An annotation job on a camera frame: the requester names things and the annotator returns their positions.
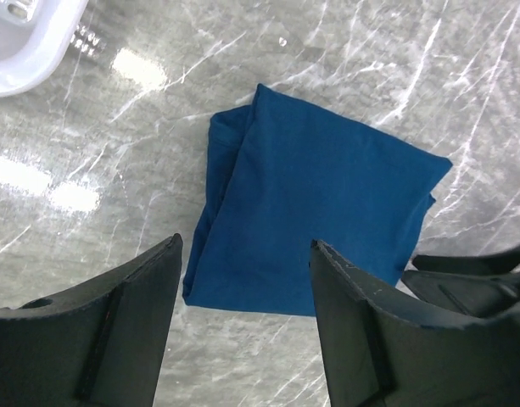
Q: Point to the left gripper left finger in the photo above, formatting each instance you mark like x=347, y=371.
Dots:
x=99, y=343

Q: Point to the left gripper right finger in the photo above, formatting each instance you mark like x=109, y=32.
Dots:
x=384, y=347

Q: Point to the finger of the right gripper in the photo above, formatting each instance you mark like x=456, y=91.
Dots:
x=483, y=265
x=468, y=295

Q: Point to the blue t shirt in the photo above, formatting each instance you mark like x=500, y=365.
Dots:
x=282, y=173

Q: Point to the white plastic laundry basket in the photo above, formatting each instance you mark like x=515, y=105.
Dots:
x=34, y=36

